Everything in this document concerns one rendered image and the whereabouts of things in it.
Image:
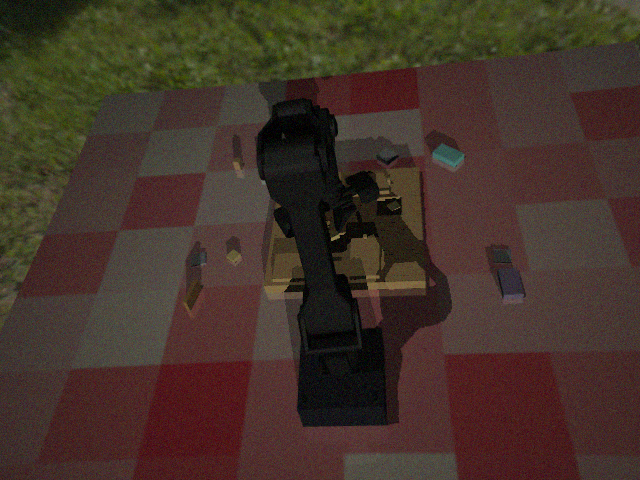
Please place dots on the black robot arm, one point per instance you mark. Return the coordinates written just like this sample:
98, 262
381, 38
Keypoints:
296, 170

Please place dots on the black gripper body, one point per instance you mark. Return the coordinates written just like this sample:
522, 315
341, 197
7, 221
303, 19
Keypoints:
336, 195

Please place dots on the tan square puzzle board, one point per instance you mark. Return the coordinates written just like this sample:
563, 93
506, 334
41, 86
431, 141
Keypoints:
376, 249

